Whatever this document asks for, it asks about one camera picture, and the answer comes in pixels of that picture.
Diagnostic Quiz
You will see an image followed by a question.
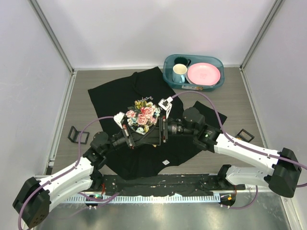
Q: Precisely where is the right black display box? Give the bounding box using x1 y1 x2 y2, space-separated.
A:
235 129 255 143

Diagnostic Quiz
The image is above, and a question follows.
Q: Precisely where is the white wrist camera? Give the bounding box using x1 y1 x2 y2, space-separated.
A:
158 97 173 119
113 112 125 129

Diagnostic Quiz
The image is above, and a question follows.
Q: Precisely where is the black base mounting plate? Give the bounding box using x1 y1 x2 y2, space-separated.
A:
103 173 246 197

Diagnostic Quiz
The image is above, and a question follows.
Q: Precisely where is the teal plastic basin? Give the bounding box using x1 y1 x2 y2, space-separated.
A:
163 54 224 91

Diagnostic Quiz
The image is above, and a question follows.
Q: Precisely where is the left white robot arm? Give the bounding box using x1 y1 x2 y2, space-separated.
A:
12 125 161 229

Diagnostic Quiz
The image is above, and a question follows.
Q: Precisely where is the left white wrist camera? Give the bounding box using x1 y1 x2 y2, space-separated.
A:
113 112 125 129

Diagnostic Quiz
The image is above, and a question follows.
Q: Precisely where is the dark green mug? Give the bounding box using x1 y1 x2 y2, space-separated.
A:
174 57 191 67

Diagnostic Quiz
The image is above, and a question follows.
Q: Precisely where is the light blue mug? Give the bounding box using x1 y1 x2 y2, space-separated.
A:
172 64 188 83

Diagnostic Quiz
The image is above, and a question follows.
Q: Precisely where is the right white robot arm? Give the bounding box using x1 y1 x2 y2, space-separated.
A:
144 107 302 198

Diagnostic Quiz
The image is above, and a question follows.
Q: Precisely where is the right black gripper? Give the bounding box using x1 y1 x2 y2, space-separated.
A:
141 113 197 146

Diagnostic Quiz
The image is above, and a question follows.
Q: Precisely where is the black display box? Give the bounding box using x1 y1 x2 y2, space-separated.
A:
235 129 255 143
67 126 90 145

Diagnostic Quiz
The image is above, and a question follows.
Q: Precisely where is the black floral print t-shirt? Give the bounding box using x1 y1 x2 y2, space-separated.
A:
87 66 228 180

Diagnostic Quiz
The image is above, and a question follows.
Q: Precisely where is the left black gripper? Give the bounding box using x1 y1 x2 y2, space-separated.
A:
102 124 144 155

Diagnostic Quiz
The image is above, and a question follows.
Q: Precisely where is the left black display box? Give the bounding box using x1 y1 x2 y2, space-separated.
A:
67 126 90 145

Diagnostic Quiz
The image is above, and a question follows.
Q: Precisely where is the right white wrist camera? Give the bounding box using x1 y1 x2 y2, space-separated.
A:
158 97 173 119

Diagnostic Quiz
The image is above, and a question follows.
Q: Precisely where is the pink plate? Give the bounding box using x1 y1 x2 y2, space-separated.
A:
187 63 221 86

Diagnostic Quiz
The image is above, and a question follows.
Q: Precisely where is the white slotted cable duct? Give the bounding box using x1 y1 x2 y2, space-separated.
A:
64 194 221 204

